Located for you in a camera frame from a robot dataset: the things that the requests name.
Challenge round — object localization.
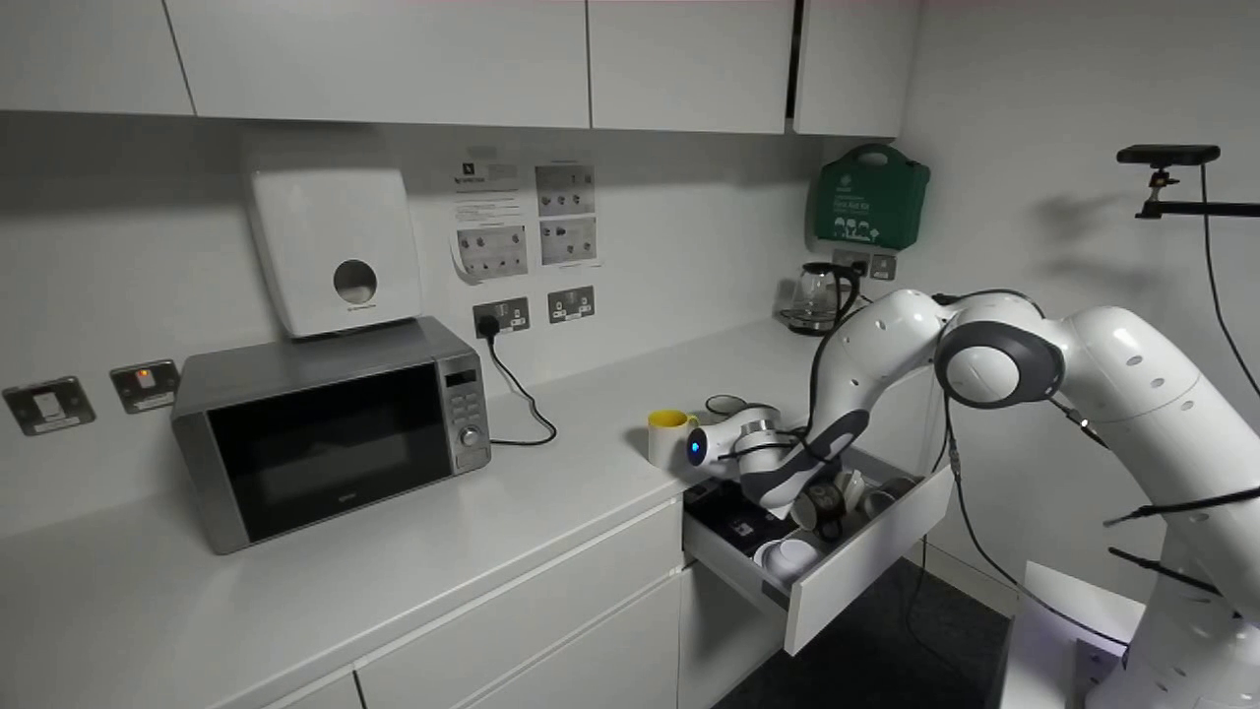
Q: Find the white mug yellow inside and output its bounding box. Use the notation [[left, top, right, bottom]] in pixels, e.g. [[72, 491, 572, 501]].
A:
[[641, 406, 695, 471]]

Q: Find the white paper towel dispenser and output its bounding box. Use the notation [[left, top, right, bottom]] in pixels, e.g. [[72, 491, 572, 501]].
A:
[[245, 161, 425, 343]]

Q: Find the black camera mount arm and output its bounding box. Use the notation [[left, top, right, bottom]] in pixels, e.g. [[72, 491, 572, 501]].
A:
[[1135, 161, 1260, 223]]

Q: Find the black stereo camera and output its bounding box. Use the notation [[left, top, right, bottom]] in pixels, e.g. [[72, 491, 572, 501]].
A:
[[1115, 138, 1223, 172]]

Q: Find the plain white mug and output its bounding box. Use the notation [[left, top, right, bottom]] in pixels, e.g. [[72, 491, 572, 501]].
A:
[[837, 459, 874, 517]]

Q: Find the white open drawer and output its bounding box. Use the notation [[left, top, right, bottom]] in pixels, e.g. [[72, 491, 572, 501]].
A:
[[675, 421, 964, 660]]

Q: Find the glass kettle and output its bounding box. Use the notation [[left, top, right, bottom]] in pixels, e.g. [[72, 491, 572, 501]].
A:
[[778, 256, 864, 337]]

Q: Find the small white wall notice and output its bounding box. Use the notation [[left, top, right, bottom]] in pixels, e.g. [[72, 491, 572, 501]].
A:
[[448, 152, 528, 196]]

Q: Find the white wall cabinet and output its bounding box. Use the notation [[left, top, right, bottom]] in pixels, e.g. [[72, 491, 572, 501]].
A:
[[0, 0, 923, 142]]

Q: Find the white bowl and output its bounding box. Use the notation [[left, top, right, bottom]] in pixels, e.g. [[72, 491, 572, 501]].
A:
[[752, 533, 821, 589]]

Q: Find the dark double wall socket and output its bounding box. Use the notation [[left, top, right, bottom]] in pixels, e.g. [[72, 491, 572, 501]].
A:
[[543, 278, 597, 326], [469, 290, 534, 343]]

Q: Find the green first aid bag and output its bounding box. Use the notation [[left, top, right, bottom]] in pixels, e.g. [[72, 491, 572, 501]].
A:
[[803, 138, 934, 256]]

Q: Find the steel wall switch plate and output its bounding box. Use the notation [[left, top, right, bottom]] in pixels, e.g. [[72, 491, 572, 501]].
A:
[[0, 370, 101, 441], [104, 354, 185, 416]]

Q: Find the white robot base platform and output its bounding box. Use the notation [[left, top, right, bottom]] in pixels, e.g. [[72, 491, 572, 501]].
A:
[[1000, 561, 1148, 709]]

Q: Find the silver microwave oven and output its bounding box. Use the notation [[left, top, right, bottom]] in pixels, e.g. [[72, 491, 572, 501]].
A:
[[164, 312, 494, 561]]

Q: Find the white base cabinet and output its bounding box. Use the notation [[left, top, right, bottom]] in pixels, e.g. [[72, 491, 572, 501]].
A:
[[250, 329, 968, 709]]

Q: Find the white fused switch plate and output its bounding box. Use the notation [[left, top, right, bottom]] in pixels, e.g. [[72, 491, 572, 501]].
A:
[[451, 222, 532, 289], [534, 213, 603, 268]]

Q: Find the black microwave power cable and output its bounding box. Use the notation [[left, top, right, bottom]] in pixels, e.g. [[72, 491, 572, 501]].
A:
[[473, 312, 564, 452]]

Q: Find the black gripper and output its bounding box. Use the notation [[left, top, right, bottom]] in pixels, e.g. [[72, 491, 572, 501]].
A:
[[782, 483, 828, 533]]

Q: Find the white enamel mug dark rim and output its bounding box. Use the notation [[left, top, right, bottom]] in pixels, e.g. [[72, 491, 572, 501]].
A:
[[700, 390, 752, 427]]

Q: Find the dark printed box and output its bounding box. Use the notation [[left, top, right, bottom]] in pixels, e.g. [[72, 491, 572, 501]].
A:
[[681, 471, 791, 550]]

